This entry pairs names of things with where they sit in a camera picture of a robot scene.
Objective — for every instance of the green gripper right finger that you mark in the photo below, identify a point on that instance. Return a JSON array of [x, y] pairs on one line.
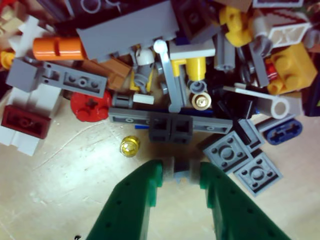
[[235, 212]]

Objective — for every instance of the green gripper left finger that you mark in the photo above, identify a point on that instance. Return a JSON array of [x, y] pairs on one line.
[[130, 205]]

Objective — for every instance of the small grey Lego piece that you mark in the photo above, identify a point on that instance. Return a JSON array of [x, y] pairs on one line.
[[181, 170]]

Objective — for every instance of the grey two-by-two Lego plate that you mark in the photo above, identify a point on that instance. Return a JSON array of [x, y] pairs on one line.
[[257, 173], [226, 152]]

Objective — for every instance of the clear yellow round Lego stud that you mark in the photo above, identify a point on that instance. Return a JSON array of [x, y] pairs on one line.
[[129, 146]]

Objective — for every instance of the dark grey long Lego plate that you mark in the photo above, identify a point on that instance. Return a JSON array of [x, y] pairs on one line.
[[170, 130]]

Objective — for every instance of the blue Lego technic beam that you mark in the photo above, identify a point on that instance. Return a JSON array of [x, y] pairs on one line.
[[282, 131]]

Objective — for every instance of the red round Lego piece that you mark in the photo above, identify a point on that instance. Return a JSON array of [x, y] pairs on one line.
[[91, 107]]

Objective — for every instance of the light grey Lego pin connector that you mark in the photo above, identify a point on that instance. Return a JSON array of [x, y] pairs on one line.
[[275, 106]]

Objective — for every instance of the gold round Lego stud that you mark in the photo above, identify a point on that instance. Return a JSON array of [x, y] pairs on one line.
[[201, 101]]

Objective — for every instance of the white Lego brick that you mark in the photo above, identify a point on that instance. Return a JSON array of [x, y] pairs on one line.
[[25, 147]]

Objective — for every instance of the grey hinge Lego plate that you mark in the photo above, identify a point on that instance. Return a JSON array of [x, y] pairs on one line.
[[80, 83]]

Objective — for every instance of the dark red Lego plate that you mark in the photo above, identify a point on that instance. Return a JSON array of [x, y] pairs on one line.
[[25, 123]]

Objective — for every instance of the brown Lego slope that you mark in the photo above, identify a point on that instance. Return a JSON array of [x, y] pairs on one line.
[[112, 72]]

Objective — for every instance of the grey Lego lever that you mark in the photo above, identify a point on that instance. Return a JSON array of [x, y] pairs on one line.
[[170, 75]]

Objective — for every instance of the yellow Lego cylinder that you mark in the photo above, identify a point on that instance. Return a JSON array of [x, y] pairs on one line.
[[196, 67]]

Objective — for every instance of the yellow Lego brick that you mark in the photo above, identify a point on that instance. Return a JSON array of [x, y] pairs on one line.
[[291, 70]]

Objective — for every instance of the grey Lego axle connector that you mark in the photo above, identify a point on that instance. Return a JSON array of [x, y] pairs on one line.
[[225, 50]]

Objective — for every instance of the big grey Lego plate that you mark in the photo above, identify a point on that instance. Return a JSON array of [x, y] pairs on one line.
[[127, 37]]

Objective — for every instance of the orange Lego cylinder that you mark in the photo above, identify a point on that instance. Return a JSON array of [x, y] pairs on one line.
[[58, 48]]

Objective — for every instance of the yellow Lego clip piece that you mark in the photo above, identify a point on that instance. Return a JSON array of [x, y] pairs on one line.
[[235, 25]]

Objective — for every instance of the white cross Lego piece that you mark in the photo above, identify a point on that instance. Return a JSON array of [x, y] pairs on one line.
[[27, 32]]

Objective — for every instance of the white Lego window frame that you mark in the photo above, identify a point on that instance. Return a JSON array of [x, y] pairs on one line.
[[287, 35]]

